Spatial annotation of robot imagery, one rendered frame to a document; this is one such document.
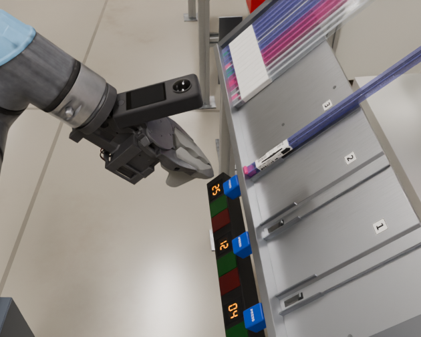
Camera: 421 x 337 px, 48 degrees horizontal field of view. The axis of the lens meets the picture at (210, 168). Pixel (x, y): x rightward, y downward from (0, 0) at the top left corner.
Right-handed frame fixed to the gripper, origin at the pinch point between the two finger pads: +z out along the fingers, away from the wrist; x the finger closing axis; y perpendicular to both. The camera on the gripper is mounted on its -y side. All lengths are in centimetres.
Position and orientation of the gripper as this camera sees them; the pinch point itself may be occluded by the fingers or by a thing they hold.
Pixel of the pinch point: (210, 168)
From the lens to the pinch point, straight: 71.2
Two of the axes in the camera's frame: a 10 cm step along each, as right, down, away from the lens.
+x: 1.0, 7.1, -7.0
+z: 6.9, 4.6, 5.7
